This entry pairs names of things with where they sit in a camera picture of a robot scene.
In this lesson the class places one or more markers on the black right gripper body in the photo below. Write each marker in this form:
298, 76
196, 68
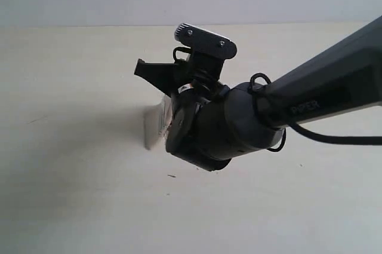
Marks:
199, 70

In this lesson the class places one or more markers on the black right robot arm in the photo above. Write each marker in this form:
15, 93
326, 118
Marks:
207, 123

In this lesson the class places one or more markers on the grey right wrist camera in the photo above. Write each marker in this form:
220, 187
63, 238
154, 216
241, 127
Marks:
206, 42

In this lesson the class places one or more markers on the white wooden paint brush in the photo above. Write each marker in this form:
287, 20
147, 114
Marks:
156, 121

